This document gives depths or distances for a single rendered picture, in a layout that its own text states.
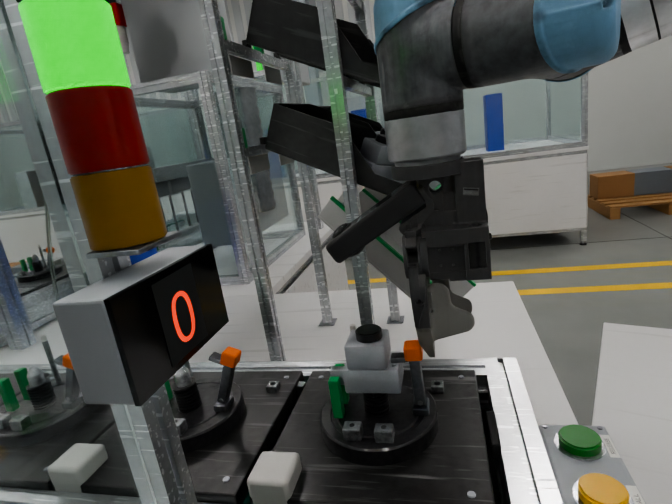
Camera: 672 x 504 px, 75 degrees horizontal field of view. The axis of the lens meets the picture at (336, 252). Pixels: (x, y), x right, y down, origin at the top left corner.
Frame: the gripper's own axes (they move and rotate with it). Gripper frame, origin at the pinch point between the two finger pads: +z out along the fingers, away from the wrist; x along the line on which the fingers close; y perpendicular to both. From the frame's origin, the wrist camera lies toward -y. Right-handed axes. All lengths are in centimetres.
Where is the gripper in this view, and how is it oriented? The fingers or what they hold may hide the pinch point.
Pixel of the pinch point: (424, 345)
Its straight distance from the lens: 50.6
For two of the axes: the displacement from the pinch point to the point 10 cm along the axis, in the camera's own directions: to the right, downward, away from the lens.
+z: 1.4, 9.6, 2.6
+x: 2.2, -2.8, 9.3
